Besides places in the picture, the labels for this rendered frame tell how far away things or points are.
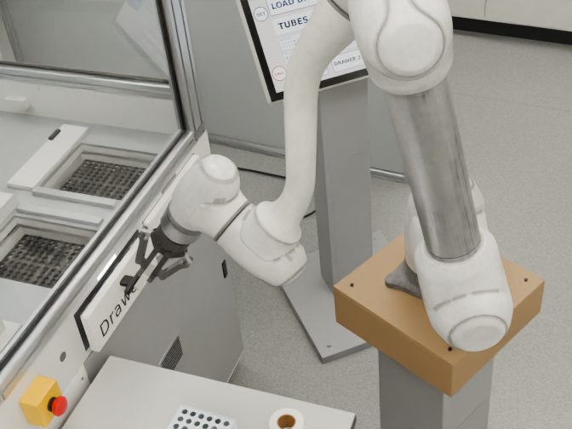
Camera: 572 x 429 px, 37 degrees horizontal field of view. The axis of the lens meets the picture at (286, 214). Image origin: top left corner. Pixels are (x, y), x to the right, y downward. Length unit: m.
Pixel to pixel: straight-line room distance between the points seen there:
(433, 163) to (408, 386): 0.82
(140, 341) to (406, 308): 0.69
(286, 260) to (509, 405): 1.36
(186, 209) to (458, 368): 0.63
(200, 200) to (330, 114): 1.06
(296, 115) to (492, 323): 0.51
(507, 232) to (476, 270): 1.84
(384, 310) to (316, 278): 1.30
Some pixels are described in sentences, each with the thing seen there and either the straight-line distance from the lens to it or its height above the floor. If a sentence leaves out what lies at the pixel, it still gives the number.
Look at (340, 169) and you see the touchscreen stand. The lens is 2.72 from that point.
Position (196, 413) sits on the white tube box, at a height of 0.80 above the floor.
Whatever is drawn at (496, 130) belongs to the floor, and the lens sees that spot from 3.94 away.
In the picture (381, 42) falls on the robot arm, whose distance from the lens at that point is 1.20.
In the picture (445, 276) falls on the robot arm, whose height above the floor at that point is 1.12.
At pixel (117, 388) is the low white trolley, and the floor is 0.76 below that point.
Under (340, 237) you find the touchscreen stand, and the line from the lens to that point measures 2.89.
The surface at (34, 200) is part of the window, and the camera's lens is 1.71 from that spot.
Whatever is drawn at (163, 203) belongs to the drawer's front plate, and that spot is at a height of 0.93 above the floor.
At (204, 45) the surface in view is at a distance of 3.70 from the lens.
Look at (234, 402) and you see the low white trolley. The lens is 1.85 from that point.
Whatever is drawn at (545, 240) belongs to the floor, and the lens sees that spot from 3.37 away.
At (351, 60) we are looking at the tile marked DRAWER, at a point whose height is 1.00.
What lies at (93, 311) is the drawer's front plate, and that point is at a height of 0.92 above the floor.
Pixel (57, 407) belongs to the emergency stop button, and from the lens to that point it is 1.77.
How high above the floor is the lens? 2.19
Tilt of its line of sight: 39 degrees down
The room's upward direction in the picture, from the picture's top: 7 degrees counter-clockwise
